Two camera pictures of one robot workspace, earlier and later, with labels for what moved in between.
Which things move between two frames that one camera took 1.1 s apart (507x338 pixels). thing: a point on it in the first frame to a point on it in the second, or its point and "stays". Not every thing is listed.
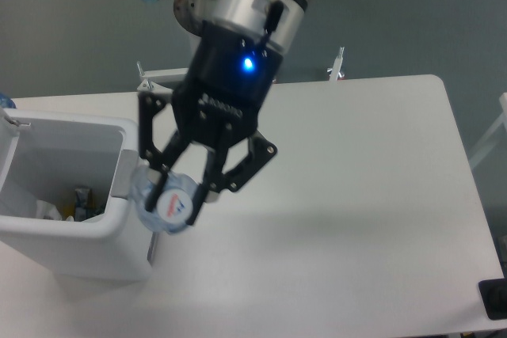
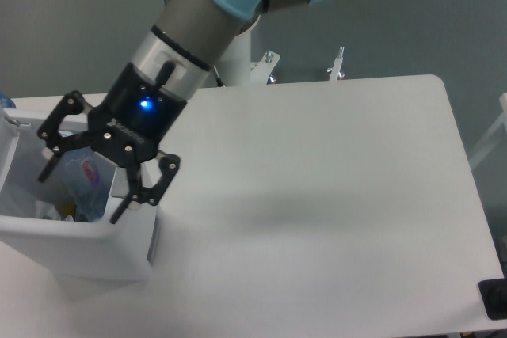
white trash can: [40, 153] stays
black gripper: [219, 101] to [127, 127]
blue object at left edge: [6, 102] stays
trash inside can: [82, 208] stays
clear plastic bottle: [174, 203] to [88, 177]
